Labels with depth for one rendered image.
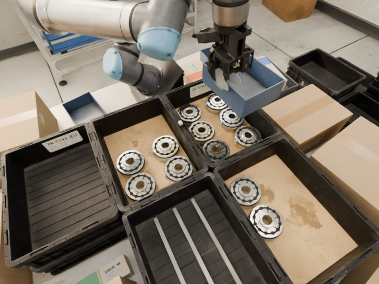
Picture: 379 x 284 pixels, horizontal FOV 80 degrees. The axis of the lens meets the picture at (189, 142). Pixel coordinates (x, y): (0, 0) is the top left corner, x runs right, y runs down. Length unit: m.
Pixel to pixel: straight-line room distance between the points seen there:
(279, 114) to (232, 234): 0.52
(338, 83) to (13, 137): 1.89
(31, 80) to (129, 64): 2.12
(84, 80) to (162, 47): 2.35
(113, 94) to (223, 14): 0.96
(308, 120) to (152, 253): 0.76
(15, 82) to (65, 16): 2.55
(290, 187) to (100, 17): 0.74
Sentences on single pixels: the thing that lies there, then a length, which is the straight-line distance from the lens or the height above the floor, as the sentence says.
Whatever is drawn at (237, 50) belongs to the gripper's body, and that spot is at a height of 1.27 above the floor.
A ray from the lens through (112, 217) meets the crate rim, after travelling 0.71.
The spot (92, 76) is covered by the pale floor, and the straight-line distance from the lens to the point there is 2.78.
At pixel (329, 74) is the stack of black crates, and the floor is 0.49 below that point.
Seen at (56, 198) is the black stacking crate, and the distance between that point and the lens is 0.93.
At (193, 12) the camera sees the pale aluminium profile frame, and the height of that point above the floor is 0.31.
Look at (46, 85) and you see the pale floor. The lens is 2.90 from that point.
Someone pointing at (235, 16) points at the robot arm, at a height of 1.35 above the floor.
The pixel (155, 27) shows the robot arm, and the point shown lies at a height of 1.36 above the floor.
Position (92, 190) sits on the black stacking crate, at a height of 0.83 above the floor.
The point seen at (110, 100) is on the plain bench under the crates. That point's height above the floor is 0.70.
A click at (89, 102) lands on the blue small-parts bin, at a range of 1.36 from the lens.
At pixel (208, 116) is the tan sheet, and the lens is 0.99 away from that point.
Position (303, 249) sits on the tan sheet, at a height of 0.83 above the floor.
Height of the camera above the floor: 1.57
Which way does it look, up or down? 54 degrees down
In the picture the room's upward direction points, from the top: 3 degrees counter-clockwise
